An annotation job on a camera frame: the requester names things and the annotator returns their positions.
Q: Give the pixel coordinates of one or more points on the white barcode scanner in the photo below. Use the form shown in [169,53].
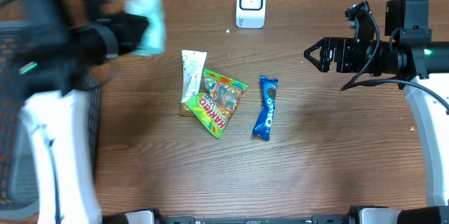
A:
[250,14]

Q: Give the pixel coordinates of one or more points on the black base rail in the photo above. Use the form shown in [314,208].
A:
[315,219]

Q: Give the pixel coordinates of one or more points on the light green wipes packet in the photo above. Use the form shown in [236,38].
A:
[153,40]

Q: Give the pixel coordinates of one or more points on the white tube with gold cap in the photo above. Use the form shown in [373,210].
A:
[193,64]

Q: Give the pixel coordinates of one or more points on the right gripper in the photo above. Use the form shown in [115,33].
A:
[341,52]

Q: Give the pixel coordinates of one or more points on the green Haribo candy bag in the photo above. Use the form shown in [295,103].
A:
[215,107]

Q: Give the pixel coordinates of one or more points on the blue Oreo cookie pack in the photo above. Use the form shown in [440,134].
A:
[264,121]

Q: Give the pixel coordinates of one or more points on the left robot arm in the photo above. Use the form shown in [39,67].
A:
[50,103]

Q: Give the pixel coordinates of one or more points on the grey plastic basket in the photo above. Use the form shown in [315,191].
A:
[19,190]

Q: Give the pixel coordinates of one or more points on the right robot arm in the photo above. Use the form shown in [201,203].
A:
[419,67]

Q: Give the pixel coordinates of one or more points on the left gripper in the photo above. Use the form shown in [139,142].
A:
[131,23]

